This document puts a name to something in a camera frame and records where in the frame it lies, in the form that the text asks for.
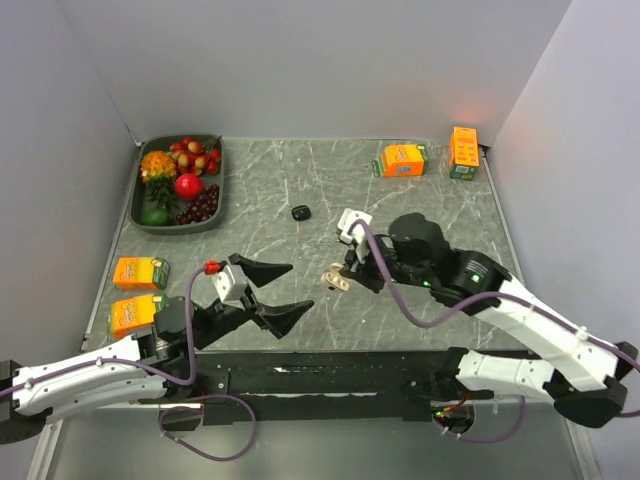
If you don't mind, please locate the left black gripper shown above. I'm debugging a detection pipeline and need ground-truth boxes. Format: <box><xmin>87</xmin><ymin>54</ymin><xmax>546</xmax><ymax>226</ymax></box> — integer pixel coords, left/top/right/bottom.
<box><xmin>191</xmin><ymin>253</ymin><xmax>314</xmax><ymax>349</ymax></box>

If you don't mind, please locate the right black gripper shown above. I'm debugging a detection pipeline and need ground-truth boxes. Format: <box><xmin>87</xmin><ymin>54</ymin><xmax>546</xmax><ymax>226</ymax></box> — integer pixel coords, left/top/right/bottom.
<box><xmin>340</xmin><ymin>233</ymin><xmax>433</xmax><ymax>293</ymax></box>

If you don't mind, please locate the beige earbud charging case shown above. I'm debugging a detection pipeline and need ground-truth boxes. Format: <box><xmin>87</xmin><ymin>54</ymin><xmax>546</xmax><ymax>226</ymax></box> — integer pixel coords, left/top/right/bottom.
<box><xmin>320</xmin><ymin>264</ymin><xmax>350</xmax><ymax>292</ymax></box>

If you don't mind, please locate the black earbud charging case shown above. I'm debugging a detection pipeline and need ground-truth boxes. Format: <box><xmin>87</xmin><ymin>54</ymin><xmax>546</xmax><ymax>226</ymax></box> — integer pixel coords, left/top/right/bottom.
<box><xmin>291</xmin><ymin>205</ymin><xmax>312</xmax><ymax>222</ymax></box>

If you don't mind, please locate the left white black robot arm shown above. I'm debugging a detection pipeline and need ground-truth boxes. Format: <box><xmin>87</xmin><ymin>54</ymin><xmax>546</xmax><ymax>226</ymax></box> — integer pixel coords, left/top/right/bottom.
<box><xmin>1</xmin><ymin>254</ymin><xmax>314</xmax><ymax>444</ymax></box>

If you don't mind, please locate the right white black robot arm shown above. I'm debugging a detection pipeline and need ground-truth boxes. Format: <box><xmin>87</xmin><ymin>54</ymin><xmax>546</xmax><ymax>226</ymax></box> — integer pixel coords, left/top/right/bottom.
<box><xmin>337</xmin><ymin>209</ymin><xmax>639</xmax><ymax>428</ymax></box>

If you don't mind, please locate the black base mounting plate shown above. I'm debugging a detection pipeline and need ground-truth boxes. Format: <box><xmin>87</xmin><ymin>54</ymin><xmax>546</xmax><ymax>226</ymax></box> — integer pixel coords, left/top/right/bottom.
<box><xmin>137</xmin><ymin>350</ymin><xmax>506</xmax><ymax>426</ymax></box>

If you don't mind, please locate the orange box top centre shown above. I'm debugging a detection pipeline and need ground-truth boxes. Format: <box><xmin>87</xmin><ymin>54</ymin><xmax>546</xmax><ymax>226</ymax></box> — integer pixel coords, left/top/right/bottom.
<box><xmin>372</xmin><ymin>144</ymin><xmax>429</xmax><ymax>178</ymax></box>

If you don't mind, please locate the orange box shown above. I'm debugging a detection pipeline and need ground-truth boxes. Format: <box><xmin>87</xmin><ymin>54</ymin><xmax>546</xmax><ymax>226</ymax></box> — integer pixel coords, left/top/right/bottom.
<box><xmin>372</xmin><ymin>144</ymin><xmax>429</xmax><ymax>178</ymax></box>
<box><xmin>112</xmin><ymin>257</ymin><xmax>170</xmax><ymax>291</ymax></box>
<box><xmin>109</xmin><ymin>292</ymin><xmax>168</xmax><ymax>340</ymax></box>

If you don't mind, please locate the dark purple grape bunch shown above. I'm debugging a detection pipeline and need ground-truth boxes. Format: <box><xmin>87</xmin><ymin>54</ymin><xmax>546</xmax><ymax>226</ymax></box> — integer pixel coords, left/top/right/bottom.
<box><xmin>175</xmin><ymin>185</ymin><xmax>220</xmax><ymax>225</ymax></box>

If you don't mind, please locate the orange green carton upright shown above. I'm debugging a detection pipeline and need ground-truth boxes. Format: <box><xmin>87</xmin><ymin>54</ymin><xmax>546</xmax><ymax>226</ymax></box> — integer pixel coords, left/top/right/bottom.
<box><xmin>448</xmin><ymin>126</ymin><xmax>480</xmax><ymax>181</ymax></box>

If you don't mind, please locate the orange box upper left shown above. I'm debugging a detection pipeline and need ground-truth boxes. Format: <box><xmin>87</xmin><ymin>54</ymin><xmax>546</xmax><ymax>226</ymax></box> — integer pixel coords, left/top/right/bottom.
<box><xmin>112</xmin><ymin>257</ymin><xmax>170</xmax><ymax>291</ymax></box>

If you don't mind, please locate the red toy apple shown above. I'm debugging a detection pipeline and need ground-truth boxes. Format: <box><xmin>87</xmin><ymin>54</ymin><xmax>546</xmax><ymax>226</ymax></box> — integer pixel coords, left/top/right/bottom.
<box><xmin>174</xmin><ymin>173</ymin><xmax>204</xmax><ymax>201</ymax></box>

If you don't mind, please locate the green toy avocado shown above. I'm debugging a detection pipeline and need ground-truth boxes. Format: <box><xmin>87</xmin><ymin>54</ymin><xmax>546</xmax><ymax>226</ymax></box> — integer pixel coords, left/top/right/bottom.
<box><xmin>139</xmin><ymin>208</ymin><xmax>173</xmax><ymax>227</ymax></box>

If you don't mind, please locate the orange box lower left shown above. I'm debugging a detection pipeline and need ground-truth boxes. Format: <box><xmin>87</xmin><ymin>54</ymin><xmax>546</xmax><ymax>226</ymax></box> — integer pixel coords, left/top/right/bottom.
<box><xmin>109</xmin><ymin>292</ymin><xmax>168</xmax><ymax>340</ymax></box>

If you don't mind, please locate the red yellow cherry bunch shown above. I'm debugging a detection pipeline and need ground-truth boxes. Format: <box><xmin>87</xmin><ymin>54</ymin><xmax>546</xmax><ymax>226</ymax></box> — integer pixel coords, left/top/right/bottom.
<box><xmin>169</xmin><ymin>136</ymin><xmax>222</xmax><ymax>176</ymax></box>

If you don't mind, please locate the dark green fruit tray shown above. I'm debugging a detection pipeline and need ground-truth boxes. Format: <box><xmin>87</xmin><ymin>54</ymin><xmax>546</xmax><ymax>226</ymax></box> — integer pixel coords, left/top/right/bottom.
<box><xmin>129</xmin><ymin>134</ymin><xmax>225</xmax><ymax>235</ymax></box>

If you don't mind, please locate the orange yellow toy pineapple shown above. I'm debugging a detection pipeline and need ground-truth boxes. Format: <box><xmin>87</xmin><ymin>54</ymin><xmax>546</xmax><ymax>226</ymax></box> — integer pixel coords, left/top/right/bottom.
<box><xmin>139</xmin><ymin>151</ymin><xmax>177</xmax><ymax>210</ymax></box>

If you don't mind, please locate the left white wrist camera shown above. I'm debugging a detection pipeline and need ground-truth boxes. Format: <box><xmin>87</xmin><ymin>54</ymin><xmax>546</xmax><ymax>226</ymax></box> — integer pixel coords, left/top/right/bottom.
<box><xmin>204</xmin><ymin>261</ymin><xmax>249</xmax><ymax>304</ymax></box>

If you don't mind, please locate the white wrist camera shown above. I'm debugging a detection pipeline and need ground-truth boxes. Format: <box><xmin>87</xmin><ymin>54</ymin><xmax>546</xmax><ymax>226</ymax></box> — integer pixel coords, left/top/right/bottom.
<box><xmin>204</xmin><ymin>261</ymin><xmax>249</xmax><ymax>304</ymax></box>
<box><xmin>337</xmin><ymin>208</ymin><xmax>372</xmax><ymax>262</ymax></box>

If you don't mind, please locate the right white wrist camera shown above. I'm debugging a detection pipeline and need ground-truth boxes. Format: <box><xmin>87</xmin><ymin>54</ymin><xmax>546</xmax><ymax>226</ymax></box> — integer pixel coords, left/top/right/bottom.
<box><xmin>337</xmin><ymin>208</ymin><xmax>372</xmax><ymax>262</ymax></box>

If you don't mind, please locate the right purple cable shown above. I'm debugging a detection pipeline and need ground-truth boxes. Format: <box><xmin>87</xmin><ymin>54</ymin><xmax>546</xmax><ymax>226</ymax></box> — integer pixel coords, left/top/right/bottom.
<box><xmin>349</xmin><ymin>219</ymin><xmax>640</xmax><ymax>445</ymax></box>

